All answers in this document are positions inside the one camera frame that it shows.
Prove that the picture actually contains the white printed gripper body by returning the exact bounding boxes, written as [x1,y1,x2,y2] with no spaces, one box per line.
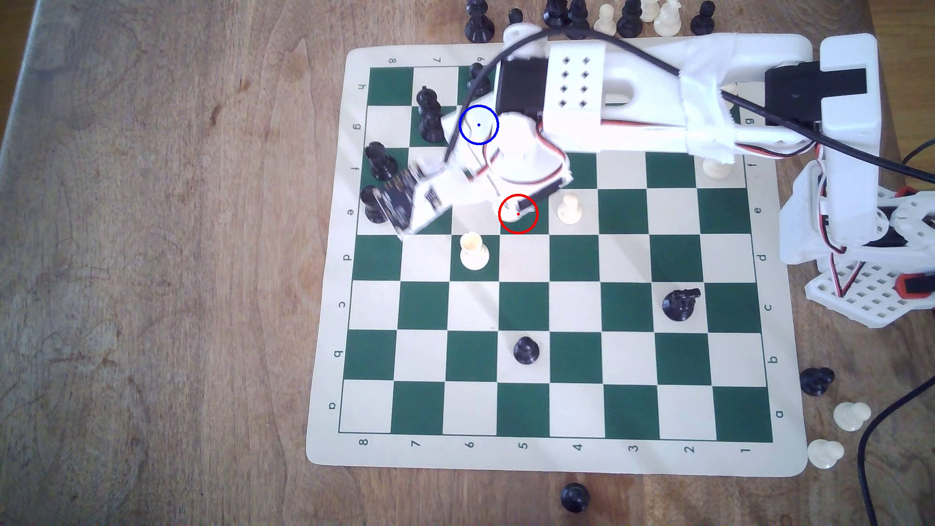
[398,110,575,236]

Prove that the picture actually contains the black chess knight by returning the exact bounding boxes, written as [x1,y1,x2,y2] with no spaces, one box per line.
[661,288,702,323]

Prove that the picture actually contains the green and cream chess mat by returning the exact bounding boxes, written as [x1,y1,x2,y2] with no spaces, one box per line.
[305,45,810,479]

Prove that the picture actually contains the white pawn centre left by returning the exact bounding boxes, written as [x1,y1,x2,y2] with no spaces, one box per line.
[459,231,491,272]

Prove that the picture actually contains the white tape wrap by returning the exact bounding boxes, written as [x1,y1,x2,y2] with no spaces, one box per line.
[678,67,740,163]

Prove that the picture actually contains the red white black servo wire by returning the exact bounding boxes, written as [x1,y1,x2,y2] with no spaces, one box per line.
[599,117,823,160]

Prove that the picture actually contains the black camera cable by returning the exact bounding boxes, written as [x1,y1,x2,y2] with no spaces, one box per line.
[444,28,935,184]

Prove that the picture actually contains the white perforated base plate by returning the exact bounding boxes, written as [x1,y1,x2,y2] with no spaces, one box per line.
[804,259,935,330]

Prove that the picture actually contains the black power cable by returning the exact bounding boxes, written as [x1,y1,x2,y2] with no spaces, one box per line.
[857,378,935,526]

